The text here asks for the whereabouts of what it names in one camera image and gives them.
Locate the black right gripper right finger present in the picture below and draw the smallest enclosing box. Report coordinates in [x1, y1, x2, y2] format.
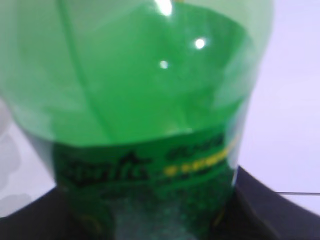
[214, 167, 320, 240]

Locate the green sprite bottle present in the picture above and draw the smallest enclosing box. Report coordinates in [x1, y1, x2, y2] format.
[0, 0, 274, 240]

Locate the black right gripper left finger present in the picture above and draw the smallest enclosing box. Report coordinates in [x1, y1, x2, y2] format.
[0, 188, 83, 240]

